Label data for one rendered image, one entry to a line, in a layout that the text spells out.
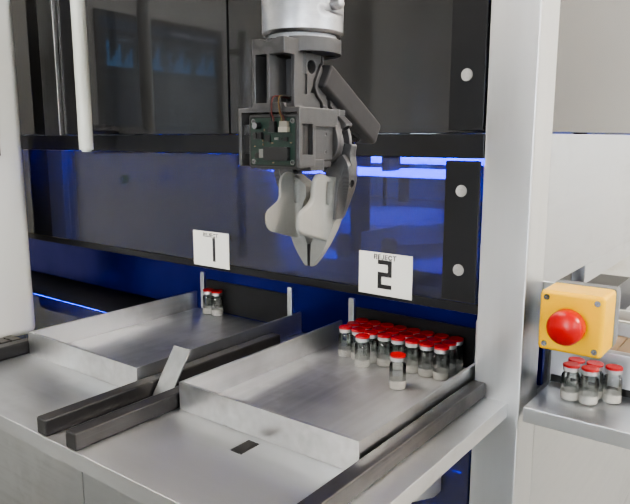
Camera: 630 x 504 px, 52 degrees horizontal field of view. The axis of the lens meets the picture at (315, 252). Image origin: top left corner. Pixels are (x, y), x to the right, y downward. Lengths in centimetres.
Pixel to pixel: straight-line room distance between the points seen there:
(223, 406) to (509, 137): 46
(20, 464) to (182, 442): 113
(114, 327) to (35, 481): 72
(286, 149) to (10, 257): 95
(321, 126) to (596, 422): 48
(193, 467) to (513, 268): 43
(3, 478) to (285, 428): 133
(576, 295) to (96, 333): 75
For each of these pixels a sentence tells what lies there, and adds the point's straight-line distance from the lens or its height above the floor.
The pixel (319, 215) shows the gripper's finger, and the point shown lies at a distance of 62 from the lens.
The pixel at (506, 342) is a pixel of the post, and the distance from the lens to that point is 84.
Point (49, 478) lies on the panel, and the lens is 175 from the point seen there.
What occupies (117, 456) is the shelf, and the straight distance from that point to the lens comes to 74.
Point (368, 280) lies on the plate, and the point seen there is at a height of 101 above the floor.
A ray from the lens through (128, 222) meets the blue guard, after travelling 127.
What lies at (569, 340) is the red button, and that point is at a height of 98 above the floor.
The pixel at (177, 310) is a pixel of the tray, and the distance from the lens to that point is 125.
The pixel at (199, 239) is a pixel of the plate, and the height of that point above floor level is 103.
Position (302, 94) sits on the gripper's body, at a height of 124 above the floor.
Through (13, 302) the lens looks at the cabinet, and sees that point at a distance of 146.
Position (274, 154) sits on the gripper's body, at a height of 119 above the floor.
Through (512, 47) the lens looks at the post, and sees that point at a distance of 82.
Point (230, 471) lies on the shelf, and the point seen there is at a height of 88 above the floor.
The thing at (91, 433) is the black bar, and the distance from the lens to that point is 76.
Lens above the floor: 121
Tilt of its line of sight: 10 degrees down
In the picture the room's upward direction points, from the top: straight up
